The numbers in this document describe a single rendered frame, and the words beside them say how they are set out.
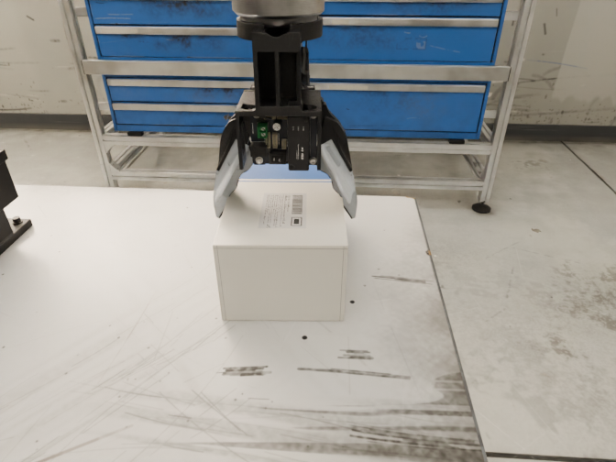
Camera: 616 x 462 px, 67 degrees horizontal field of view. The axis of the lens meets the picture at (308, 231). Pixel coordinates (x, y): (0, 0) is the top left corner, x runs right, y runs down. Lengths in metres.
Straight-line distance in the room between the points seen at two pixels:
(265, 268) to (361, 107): 1.54
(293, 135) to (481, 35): 1.57
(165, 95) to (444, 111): 1.12
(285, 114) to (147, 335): 0.25
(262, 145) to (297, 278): 0.12
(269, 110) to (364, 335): 0.22
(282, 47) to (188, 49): 1.59
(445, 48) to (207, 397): 1.66
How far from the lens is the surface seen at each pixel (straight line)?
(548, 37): 2.93
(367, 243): 0.58
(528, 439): 1.33
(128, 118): 2.13
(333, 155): 0.46
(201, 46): 1.94
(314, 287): 0.44
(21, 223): 0.70
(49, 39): 3.18
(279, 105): 0.38
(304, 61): 0.44
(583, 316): 1.73
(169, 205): 0.68
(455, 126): 2.00
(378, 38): 1.86
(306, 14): 0.39
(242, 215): 0.46
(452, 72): 1.89
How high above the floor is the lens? 1.02
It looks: 33 degrees down
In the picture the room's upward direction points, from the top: straight up
